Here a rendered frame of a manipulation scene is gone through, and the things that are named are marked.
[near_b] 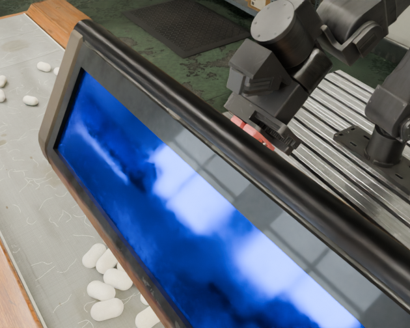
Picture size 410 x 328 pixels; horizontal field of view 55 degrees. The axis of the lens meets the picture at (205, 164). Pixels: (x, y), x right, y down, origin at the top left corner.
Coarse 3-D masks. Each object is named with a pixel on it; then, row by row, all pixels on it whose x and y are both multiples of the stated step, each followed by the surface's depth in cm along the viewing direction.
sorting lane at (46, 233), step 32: (0, 32) 105; (32, 32) 105; (0, 64) 92; (32, 64) 92; (0, 128) 74; (32, 128) 74; (0, 160) 68; (32, 160) 68; (0, 192) 62; (32, 192) 62; (64, 192) 62; (0, 224) 57; (32, 224) 57; (64, 224) 57; (32, 256) 53; (64, 256) 53; (32, 288) 50; (64, 288) 50; (64, 320) 47; (128, 320) 47
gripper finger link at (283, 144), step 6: (234, 120) 52; (240, 120) 52; (240, 126) 52; (270, 132) 54; (276, 132) 54; (276, 138) 54; (282, 138) 53; (288, 138) 52; (276, 144) 54; (282, 144) 53; (288, 144) 52; (282, 150) 53; (288, 150) 53
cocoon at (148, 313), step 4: (148, 308) 46; (140, 312) 46; (144, 312) 45; (148, 312) 45; (152, 312) 45; (140, 316) 45; (144, 316) 45; (148, 316) 45; (152, 316) 45; (156, 316) 45; (136, 320) 45; (140, 320) 45; (144, 320) 45; (148, 320) 45; (152, 320) 45; (156, 320) 45; (136, 324) 45; (140, 324) 45; (144, 324) 45; (148, 324) 45; (152, 324) 45
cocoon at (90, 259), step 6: (96, 246) 52; (102, 246) 52; (90, 252) 51; (96, 252) 52; (102, 252) 52; (84, 258) 51; (90, 258) 51; (96, 258) 51; (84, 264) 51; (90, 264) 51
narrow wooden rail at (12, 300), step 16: (0, 240) 52; (0, 256) 50; (0, 272) 49; (16, 272) 50; (0, 288) 47; (16, 288) 47; (0, 304) 46; (16, 304) 46; (32, 304) 48; (0, 320) 44; (16, 320) 44; (32, 320) 44
